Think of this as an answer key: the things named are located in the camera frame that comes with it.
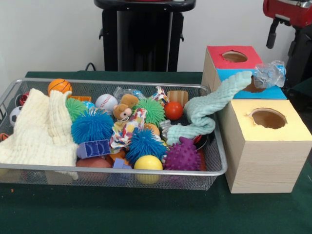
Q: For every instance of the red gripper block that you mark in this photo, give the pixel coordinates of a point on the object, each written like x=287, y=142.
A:
x=290, y=11

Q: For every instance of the crushed clear plastic bottle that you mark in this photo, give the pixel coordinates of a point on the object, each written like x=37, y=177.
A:
x=269, y=74

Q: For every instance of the mint green waffle cloth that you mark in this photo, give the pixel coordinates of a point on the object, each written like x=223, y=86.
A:
x=219, y=95

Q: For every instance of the wooden box with three holes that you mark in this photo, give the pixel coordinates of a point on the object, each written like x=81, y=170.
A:
x=268, y=161

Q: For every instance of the clear mesh bin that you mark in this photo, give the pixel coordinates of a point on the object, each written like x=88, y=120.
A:
x=214, y=156

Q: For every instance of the dark green table cloth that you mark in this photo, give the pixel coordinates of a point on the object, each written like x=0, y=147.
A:
x=304, y=89
x=146, y=212

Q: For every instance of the orange smooth ball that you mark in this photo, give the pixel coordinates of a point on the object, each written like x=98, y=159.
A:
x=173, y=110

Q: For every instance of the green rubber koosh ball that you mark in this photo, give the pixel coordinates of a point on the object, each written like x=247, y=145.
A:
x=151, y=111

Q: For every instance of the purple spiky ball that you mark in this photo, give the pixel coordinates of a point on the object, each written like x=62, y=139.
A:
x=182, y=156

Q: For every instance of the brown plush monkey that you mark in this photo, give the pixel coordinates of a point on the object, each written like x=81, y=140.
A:
x=124, y=107

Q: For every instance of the blue rubber koosh ball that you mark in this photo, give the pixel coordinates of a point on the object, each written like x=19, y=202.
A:
x=145, y=145
x=91, y=126

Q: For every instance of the yellow smooth ball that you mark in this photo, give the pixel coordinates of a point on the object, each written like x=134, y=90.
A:
x=148, y=163

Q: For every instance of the white toy baseball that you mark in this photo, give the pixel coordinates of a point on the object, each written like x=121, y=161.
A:
x=106, y=100

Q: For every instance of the orange toy basketball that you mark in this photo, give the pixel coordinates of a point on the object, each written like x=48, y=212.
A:
x=59, y=85

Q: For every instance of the cream waffle cloth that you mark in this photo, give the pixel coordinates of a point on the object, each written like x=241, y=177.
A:
x=36, y=136

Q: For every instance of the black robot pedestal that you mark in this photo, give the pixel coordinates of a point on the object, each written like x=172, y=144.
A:
x=143, y=36

